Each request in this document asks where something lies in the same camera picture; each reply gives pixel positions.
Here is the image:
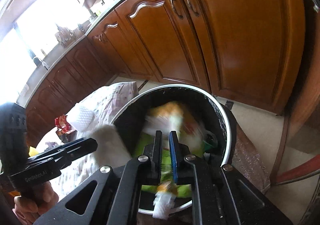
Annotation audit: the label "white foam block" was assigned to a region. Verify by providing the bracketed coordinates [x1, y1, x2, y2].
[89, 125, 132, 168]

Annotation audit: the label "red snack wrapper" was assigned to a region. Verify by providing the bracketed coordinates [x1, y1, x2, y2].
[55, 114, 75, 136]

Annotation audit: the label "yellow small object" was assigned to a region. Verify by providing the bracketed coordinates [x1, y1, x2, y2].
[29, 146, 39, 157]

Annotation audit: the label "wooden kitchen cabinets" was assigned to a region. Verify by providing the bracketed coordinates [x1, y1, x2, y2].
[26, 0, 305, 146]

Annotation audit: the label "left hand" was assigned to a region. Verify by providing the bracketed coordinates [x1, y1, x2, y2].
[12, 181, 59, 224]

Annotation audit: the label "floral white tablecloth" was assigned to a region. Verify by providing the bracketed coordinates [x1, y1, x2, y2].
[49, 82, 138, 199]

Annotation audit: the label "yellow white snack bag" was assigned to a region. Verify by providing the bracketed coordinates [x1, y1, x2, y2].
[143, 102, 204, 220]

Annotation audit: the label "crushed green can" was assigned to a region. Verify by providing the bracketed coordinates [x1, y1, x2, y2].
[203, 130, 218, 153]

